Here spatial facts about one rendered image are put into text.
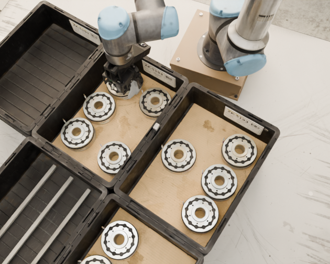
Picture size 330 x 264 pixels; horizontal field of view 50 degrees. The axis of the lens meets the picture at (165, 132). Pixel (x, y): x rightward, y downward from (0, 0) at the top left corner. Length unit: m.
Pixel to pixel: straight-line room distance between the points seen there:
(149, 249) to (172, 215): 0.11
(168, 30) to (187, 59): 0.39
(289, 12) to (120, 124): 1.66
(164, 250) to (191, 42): 0.72
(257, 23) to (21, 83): 0.80
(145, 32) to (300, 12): 1.77
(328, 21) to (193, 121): 1.60
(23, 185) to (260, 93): 0.85
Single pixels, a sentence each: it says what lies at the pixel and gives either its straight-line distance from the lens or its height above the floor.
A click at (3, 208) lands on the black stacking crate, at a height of 0.83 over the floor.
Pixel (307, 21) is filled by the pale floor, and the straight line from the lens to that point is 2.52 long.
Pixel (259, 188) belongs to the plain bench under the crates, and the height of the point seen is 0.70.
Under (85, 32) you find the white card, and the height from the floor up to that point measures 0.89.
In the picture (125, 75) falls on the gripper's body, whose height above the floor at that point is 0.99.
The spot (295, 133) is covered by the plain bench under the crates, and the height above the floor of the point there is 0.70.
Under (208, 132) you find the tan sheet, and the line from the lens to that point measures 1.11.
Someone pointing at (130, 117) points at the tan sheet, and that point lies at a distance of 1.15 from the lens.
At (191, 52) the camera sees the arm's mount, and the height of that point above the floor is 0.80.
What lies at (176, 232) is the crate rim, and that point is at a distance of 0.95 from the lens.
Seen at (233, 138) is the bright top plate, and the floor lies 0.86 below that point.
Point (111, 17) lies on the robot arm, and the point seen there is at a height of 1.21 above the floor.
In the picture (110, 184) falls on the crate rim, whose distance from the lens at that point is 0.98.
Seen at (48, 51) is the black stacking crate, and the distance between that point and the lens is 1.35.
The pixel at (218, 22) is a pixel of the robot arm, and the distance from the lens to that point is 1.11.
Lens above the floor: 1.86
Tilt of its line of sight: 67 degrees down
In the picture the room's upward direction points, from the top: 8 degrees counter-clockwise
